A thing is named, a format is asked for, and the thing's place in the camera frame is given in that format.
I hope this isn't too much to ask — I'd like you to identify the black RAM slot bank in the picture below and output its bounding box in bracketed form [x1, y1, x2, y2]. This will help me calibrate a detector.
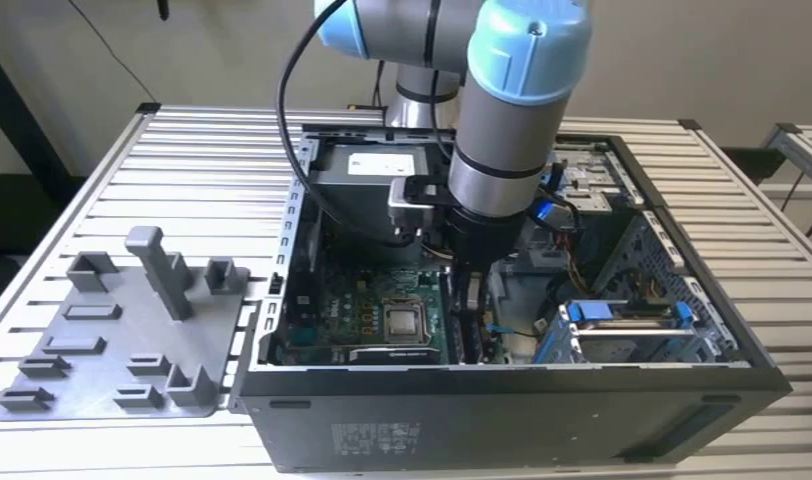
[443, 272, 471, 365]

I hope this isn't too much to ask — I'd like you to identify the CPU socket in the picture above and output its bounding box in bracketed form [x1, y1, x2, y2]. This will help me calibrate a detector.
[377, 296, 435, 348]

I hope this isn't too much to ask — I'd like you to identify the metal drive cage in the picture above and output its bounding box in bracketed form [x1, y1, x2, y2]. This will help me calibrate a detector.
[511, 134, 645, 275]

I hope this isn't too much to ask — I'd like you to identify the silver CPU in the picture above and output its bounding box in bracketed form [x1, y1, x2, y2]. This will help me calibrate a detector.
[386, 309, 426, 344]

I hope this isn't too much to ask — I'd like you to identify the blue disk carrier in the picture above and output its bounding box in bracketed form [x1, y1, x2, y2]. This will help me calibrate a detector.
[560, 299, 696, 332]

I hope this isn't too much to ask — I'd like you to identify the grey power supply unit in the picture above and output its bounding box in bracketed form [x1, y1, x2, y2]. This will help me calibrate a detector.
[307, 144, 447, 267]

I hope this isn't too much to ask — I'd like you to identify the green motherboard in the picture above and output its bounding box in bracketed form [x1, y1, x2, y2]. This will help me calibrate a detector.
[271, 219, 514, 367]

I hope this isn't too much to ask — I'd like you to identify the black graphics card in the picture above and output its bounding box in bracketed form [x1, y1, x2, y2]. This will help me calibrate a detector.
[331, 344, 446, 367]

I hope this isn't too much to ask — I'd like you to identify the silver hard disk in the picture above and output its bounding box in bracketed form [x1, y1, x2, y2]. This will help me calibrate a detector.
[576, 319, 678, 364]

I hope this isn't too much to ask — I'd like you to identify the black PC case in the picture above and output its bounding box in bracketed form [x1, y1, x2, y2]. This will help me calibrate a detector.
[229, 122, 796, 476]

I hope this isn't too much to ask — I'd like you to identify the metal disk bay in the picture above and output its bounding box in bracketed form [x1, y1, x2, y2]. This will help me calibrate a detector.
[532, 299, 741, 367]

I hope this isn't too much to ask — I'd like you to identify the black box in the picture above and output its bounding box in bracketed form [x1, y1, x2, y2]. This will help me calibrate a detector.
[718, 146, 789, 187]

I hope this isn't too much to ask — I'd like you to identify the aluminium side table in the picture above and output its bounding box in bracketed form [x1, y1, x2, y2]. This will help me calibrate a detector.
[756, 122, 812, 201]

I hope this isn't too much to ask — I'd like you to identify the grey plastic parts rack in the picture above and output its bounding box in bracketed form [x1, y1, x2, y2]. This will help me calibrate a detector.
[0, 226, 254, 425]

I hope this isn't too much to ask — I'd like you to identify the black desk leg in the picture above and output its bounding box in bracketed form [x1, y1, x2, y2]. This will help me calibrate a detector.
[0, 32, 71, 181]

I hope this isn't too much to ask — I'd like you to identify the orange red wire bundle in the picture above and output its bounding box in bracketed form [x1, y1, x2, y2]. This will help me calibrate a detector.
[562, 234, 598, 301]

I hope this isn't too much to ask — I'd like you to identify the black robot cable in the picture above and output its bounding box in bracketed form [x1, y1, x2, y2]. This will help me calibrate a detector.
[275, 0, 414, 247]

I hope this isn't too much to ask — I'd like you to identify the thin black wall cable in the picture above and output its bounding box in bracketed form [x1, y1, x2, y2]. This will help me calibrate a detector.
[64, 0, 162, 105]

